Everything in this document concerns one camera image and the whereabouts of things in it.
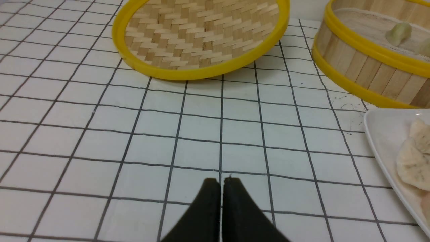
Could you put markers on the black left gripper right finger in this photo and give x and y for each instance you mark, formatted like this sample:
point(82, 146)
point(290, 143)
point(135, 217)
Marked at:
point(242, 220)

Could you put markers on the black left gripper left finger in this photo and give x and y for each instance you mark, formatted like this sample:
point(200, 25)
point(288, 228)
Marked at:
point(201, 221)

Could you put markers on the white square plate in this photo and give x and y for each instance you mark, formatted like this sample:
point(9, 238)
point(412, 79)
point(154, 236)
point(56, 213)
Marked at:
point(386, 129)

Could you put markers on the beige dumpling on plate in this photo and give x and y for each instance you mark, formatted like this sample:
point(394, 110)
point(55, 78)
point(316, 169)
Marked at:
point(420, 132)
point(413, 166)

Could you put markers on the pink dumpling on plate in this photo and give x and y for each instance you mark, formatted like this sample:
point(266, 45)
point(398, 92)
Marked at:
point(425, 207)

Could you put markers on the bamboo steamer lid yellow rim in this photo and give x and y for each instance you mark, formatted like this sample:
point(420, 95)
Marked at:
point(184, 40)

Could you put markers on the bamboo steamer basket yellow rim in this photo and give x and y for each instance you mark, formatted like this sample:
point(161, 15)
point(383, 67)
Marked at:
point(376, 74)

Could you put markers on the white mesh steamer liner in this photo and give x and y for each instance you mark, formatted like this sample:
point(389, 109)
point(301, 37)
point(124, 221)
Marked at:
point(373, 26)

